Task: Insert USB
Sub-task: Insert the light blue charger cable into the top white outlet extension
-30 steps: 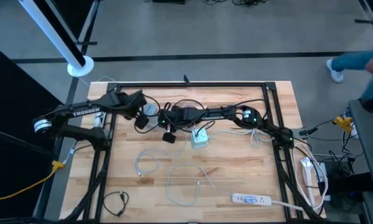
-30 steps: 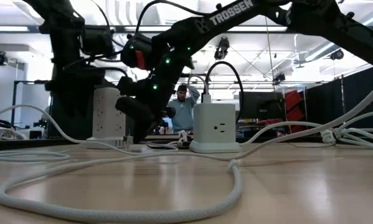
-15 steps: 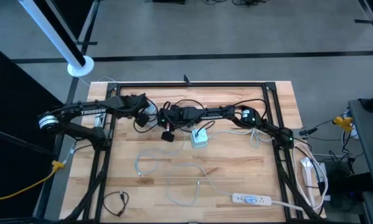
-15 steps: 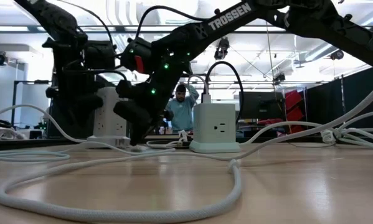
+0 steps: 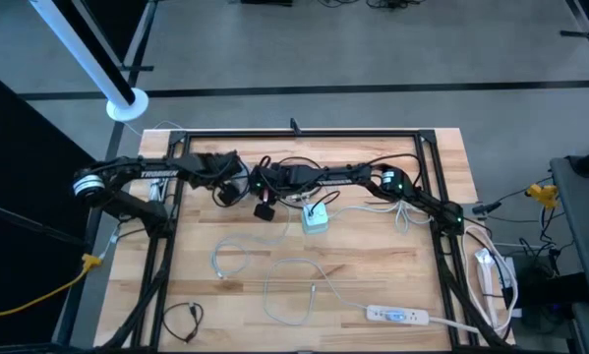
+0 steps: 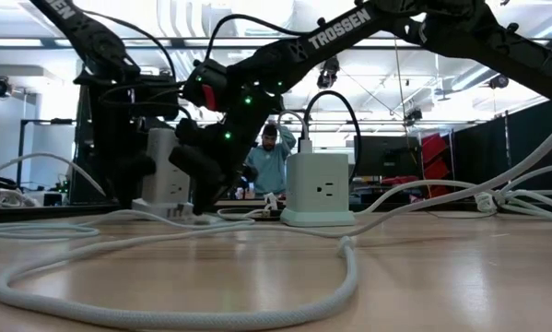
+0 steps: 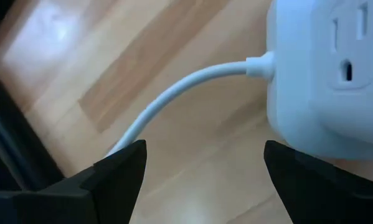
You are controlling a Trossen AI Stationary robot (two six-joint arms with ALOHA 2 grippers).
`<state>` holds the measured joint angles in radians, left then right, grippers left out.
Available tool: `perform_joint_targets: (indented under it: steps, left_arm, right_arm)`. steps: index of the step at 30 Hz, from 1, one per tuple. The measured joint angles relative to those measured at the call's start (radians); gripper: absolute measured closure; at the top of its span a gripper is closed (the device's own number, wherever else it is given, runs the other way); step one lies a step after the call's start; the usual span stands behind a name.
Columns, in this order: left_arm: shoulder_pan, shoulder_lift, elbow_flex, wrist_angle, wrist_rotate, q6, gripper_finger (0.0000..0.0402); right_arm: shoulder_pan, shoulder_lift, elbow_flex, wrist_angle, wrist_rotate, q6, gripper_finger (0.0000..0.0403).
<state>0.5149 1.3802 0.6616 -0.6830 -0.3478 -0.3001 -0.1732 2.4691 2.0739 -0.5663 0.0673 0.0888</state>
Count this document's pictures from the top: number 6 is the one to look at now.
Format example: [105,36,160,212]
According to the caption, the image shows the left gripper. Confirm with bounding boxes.
[74,72,185,209]

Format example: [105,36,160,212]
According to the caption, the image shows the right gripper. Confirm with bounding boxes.
[169,98,285,217]

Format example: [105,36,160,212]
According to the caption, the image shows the mint cube power strip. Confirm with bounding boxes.
[279,151,358,228]

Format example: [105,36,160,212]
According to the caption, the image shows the thin white cable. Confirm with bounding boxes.
[0,207,257,242]

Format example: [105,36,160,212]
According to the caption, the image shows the white braided USB cable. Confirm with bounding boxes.
[0,114,552,332]

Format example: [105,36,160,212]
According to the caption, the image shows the black partition curtain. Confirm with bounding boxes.
[70,82,143,207]
[450,99,552,204]

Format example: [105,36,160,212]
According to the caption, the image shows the person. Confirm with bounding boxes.
[244,122,299,196]

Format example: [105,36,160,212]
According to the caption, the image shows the white box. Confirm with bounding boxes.
[26,190,67,208]

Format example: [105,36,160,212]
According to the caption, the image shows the black computer monitor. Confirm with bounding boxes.
[353,135,422,182]

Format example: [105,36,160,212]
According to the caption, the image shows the red bins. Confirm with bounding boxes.
[417,132,452,199]

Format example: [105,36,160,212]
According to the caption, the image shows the tower power strip white cord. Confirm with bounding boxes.
[0,151,109,198]

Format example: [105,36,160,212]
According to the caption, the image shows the black background rig frame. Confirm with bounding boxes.
[18,118,77,185]

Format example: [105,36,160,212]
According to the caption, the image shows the black overhead camera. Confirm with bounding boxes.
[315,55,341,91]

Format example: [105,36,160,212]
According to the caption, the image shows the black overhead frame bar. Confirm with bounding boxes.
[0,37,552,51]

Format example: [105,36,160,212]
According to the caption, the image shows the mint power strip white cord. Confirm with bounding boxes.
[356,163,552,223]

